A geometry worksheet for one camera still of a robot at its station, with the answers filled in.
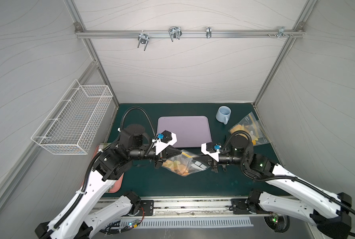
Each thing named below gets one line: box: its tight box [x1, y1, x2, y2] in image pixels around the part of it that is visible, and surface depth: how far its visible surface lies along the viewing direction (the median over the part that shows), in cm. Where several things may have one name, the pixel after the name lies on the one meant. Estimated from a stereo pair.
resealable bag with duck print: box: [162, 149, 210, 177], surface depth 65 cm
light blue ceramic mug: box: [215, 105, 232, 125], surface depth 110 cm
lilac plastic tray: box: [157, 116, 213, 148], surface depth 108 cm
